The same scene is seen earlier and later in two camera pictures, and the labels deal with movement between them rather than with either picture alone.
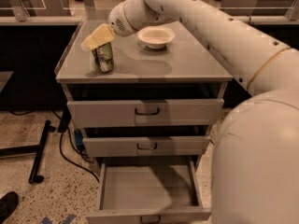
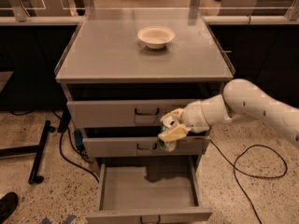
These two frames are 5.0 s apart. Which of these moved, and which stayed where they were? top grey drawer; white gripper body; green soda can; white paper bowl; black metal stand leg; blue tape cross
Moved: white gripper body; green soda can
Stayed: black metal stand leg; white paper bowl; blue tape cross; top grey drawer
